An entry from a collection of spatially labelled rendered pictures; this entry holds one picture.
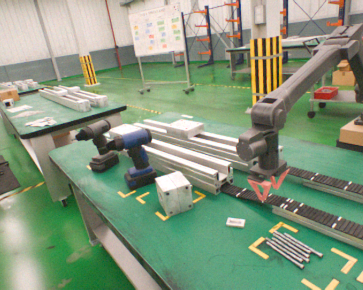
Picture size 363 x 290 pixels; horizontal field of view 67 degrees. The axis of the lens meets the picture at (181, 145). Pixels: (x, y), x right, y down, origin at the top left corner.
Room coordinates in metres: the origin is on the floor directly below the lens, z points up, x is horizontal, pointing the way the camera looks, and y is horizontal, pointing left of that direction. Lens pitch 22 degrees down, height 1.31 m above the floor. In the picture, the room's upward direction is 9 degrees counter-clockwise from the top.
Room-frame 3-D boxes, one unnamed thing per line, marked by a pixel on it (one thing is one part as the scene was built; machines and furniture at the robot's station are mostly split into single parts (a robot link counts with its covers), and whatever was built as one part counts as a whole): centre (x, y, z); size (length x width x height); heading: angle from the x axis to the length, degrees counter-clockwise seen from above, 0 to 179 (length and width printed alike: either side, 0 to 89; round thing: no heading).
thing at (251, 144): (0.67, -0.21, 1.04); 0.12 x 0.09 x 0.12; 123
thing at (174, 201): (0.79, 0.04, 0.83); 0.11 x 0.10 x 0.10; 107
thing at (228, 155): (1.27, -0.03, 0.82); 0.80 x 0.10 x 0.09; 39
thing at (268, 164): (0.69, -0.24, 0.94); 0.10 x 0.07 x 0.07; 130
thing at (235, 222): (0.64, -0.12, 0.78); 0.05 x 0.03 x 0.01; 65
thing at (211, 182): (1.15, 0.12, 0.82); 0.80 x 0.10 x 0.09; 39
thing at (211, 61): (11.41, -1.47, 1.10); 3.30 x 0.90 x 2.20; 34
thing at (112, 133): (1.34, 0.28, 0.87); 0.16 x 0.11 x 0.07; 39
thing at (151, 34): (6.93, 0.17, 0.97); 1.51 x 0.50 x 1.95; 54
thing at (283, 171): (0.71, -0.26, 0.87); 0.07 x 0.07 x 0.09; 40
